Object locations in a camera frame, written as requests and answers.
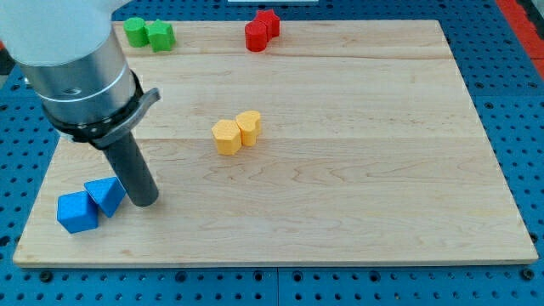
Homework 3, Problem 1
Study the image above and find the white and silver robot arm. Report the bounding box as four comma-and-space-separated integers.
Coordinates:
1, 0, 160, 150

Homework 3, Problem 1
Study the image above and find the blue triangle block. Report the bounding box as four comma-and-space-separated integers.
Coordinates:
83, 177, 126, 218

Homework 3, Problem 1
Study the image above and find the yellow heart block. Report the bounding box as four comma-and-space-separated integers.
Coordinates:
235, 110, 262, 146

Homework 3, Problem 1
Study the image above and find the yellow hexagon block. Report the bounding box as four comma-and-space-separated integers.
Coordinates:
212, 119, 241, 156

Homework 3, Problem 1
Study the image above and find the light wooden board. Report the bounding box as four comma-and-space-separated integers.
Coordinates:
13, 20, 538, 268

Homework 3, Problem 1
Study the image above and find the red cylinder block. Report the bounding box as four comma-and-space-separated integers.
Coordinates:
245, 20, 268, 52

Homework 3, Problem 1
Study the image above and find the red star block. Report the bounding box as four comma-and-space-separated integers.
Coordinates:
254, 8, 281, 41

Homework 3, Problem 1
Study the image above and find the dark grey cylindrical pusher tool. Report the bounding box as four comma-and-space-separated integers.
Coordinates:
103, 133, 159, 207

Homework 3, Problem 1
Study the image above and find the green star block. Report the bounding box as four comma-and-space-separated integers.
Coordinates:
144, 20, 176, 52

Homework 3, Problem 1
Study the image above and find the green cylinder block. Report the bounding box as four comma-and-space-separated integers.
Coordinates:
123, 17, 149, 48

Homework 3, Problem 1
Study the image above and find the blue cube block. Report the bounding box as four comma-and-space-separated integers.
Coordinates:
57, 191, 99, 234

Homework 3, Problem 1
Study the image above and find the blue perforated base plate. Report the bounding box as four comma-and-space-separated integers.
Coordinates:
1, 0, 543, 305

